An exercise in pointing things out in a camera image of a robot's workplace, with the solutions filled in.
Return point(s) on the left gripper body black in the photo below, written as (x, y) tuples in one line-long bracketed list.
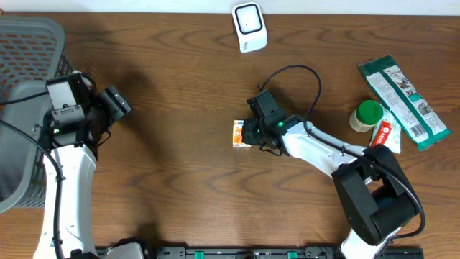
[(108, 108)]

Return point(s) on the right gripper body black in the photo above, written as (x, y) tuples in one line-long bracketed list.
[(253, 134)]

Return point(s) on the orange tissue pack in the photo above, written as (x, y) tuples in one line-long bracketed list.
[(237, 136)]

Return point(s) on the green-lidded small jar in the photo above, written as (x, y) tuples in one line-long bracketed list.
[(366, 115)]

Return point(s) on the red adhesive tube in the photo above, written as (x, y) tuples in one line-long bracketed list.
[(382, 134)]

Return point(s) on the mint green wipes pack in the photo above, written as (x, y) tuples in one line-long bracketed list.
[(393, 142)]

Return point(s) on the green 3M adhesive package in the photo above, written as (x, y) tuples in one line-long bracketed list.
[(394, 89)]

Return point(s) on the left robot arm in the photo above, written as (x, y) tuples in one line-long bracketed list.
[(70, 164)]

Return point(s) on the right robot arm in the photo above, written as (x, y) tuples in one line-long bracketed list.
[(377, 198)]

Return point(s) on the white barcode scanner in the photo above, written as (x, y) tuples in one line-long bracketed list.
[(249, 26)]

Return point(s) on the grey plastic mesh basket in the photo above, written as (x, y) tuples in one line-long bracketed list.
[(32, 51)]

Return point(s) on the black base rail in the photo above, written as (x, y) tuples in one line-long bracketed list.
[(322, 251)]

